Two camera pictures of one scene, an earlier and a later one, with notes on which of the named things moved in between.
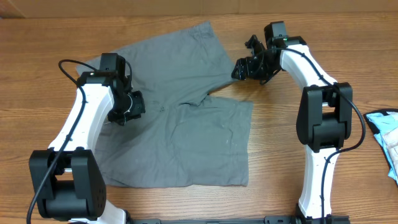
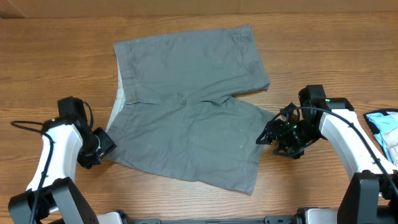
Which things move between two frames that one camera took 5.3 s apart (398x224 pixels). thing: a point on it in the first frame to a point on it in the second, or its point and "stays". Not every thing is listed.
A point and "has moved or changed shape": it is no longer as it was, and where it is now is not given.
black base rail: [270, 219] stays
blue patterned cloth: [384, 124] stays
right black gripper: [248, 63] to [275, 131]
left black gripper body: [129, 107] to [102, 144]
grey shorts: [186, 136] has moved or changed shape
